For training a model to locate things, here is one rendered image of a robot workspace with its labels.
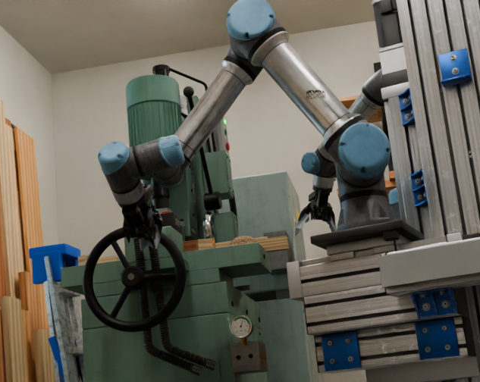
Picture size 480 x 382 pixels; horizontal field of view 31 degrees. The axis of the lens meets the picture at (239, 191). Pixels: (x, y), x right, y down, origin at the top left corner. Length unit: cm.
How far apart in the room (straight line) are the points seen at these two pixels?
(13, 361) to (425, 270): 241
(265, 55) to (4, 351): 225
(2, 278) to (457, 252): 285
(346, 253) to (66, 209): 352
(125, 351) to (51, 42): 310
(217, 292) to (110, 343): 34
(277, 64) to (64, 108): 366
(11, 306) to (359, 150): 235
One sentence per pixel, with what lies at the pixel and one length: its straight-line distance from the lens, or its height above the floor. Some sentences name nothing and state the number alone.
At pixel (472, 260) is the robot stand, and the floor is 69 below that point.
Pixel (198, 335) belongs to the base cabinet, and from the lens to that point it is 245.
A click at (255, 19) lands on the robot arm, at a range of 206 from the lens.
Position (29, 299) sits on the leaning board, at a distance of 432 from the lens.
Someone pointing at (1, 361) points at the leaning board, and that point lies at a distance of 389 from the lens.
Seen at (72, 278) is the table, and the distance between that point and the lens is 258.
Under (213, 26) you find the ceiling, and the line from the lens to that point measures 519.
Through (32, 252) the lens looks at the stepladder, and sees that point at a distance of 351.
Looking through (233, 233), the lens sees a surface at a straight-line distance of 279.
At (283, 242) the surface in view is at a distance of 259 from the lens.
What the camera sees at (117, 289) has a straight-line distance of 253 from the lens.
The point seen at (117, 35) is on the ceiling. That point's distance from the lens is 523.
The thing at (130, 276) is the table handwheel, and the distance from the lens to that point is 231.
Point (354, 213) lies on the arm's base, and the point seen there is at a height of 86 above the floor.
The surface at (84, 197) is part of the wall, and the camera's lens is 538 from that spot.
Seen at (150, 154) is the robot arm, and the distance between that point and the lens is 201.
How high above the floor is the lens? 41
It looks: 15 degrees up
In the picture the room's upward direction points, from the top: 6 degrees counter-clockwise
